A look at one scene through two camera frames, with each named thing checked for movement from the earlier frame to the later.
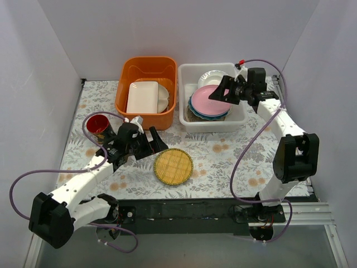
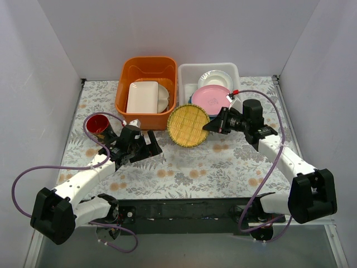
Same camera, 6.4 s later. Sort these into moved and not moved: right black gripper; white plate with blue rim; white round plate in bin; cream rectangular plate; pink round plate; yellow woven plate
Moved: yellow woven plate; right black gripper
Not moved: pink round plate; white plate with blue rim; white round plate in bin; cream rectangular plate
